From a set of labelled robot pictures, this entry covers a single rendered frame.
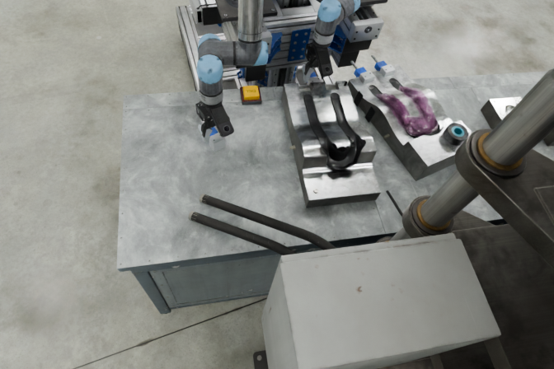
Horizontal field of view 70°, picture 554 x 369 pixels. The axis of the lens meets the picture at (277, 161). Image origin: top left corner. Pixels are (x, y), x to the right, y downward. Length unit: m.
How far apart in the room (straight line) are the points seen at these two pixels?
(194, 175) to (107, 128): 1.28
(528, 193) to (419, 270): 0.21
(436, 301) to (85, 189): 2.08
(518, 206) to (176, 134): 1.18
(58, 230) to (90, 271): 0.29
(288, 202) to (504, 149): 0.86
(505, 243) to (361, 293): 0.45
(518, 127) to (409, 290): 0.28
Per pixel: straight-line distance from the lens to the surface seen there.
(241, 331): 2.07
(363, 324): 0.61
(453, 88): 1.98
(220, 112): 1.33
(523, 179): 0.75
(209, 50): 1.28
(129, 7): 3.45
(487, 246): 0.97
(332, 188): 1.39
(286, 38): 1.84
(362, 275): 0.63
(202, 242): 1.33
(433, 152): 1.55
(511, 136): 0.68
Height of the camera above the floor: 2.05
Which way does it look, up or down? 57 degrees down
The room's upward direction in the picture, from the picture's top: 11 degrees clockwise
